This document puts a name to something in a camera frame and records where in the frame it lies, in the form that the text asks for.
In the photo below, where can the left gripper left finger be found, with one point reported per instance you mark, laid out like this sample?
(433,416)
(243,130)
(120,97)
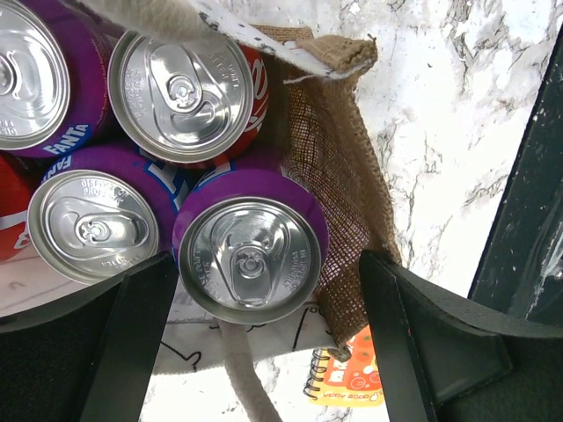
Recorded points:
(88,356)

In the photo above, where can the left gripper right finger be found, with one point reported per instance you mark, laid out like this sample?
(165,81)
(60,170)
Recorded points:
(442,357)

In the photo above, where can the purple Fanta can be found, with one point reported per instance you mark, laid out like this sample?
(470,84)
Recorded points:
(104,208)

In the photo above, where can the red soda can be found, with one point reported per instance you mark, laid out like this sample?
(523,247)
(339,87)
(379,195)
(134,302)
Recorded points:
(19,179)

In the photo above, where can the canvas tote bag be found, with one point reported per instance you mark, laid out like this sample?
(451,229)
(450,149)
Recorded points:
(320,130)

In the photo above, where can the orange spiral notebook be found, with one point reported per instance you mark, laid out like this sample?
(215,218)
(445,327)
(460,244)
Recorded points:
(354,383)

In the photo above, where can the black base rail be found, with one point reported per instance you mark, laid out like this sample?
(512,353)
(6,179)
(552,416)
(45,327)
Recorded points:
(520,270)

